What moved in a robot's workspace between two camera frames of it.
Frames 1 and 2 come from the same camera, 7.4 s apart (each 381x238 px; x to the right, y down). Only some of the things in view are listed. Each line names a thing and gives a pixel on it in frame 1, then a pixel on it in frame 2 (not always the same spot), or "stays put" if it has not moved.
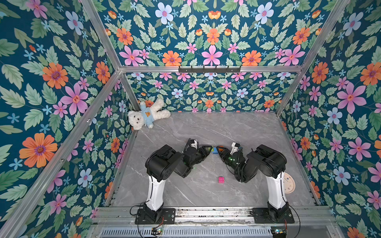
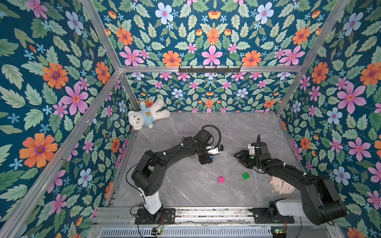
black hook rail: x=215 y=70 stays put
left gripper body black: x=198 y=157 → x=204 y=158
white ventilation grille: x=186 y=232 stays put
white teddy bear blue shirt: x=146 y=116 stays put
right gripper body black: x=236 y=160 → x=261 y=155
